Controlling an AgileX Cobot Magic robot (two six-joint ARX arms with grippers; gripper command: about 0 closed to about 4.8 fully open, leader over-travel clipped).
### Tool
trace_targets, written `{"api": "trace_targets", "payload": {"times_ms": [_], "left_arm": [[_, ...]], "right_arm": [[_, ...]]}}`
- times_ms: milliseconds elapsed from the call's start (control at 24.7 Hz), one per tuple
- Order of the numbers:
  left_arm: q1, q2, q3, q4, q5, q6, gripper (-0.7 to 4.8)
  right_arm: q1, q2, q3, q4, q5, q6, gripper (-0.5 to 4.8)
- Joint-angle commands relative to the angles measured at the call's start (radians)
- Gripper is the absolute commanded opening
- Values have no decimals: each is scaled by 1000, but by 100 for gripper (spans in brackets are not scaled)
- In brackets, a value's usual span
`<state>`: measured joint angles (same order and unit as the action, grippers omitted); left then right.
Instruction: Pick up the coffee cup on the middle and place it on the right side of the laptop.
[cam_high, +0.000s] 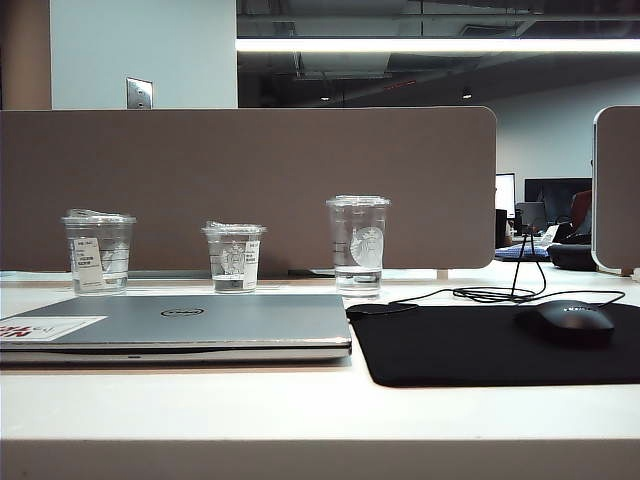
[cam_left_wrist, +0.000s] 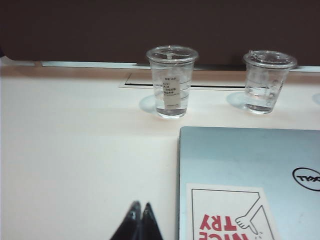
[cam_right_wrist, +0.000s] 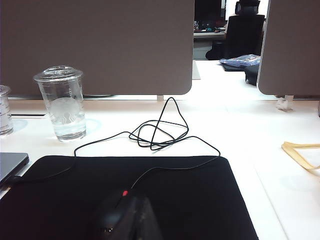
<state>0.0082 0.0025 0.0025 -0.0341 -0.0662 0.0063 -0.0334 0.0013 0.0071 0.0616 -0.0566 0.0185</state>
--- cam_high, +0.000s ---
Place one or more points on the short clear plastic cup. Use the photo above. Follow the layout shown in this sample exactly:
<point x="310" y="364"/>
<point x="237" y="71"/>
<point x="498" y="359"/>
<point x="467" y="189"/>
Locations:
<point x="232" y="262"/>

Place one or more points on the tall clear Starbucks cup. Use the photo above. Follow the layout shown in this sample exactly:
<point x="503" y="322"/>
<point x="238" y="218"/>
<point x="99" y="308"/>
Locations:
<point x="357" y="250"/>

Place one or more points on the silver Dell laptop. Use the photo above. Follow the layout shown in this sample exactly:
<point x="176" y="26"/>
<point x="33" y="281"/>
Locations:
<point x="200" y="330"/>

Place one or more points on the clear cup with white label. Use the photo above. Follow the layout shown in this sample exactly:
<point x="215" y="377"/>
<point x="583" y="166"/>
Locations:
<point x="100" y="255"/>

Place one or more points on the wide brown desk divider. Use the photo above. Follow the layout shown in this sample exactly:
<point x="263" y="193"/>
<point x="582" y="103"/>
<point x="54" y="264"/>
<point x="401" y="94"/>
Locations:
<point x="250" y="165"/>

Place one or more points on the divider support foot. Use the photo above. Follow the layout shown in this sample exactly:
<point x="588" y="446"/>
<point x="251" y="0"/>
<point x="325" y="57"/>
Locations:
<point x="443" y="274"/>

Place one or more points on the black mouse pad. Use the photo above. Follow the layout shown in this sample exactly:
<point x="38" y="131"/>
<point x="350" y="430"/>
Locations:
<point x="450" y="345"/>

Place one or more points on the white-screen monitor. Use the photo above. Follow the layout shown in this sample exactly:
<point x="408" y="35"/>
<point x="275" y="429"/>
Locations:
<point x="505" y="195"/>

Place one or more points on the blue checked cloth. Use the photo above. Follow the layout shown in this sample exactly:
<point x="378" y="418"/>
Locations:
<point x="515" y="252"/>

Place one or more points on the long ceiling light strip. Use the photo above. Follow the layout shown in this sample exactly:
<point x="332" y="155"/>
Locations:
<point x="425" y="45"/>

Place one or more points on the dark-screen monitor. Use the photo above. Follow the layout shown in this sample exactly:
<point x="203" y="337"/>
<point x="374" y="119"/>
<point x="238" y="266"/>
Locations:
<point x="555" y="195"/>

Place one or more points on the black bag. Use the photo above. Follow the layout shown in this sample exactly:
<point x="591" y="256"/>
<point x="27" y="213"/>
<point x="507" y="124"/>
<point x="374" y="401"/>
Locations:
<point x="570" y="256"/>

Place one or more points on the black computer mouse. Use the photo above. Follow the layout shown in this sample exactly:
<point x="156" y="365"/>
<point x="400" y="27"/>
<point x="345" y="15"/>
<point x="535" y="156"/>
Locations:
<point x="565" y="322"/>

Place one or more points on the red office chair back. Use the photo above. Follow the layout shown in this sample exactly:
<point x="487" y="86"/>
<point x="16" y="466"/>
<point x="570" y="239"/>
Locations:
<point x="583" y="210"/>

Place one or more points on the narrow brown desk divider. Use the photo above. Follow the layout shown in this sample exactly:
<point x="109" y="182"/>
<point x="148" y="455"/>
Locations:
<point x="620" y="185"/>

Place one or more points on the metal wall switch plate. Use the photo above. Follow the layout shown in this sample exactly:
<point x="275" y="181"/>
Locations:
<point x="139" y="93"/>

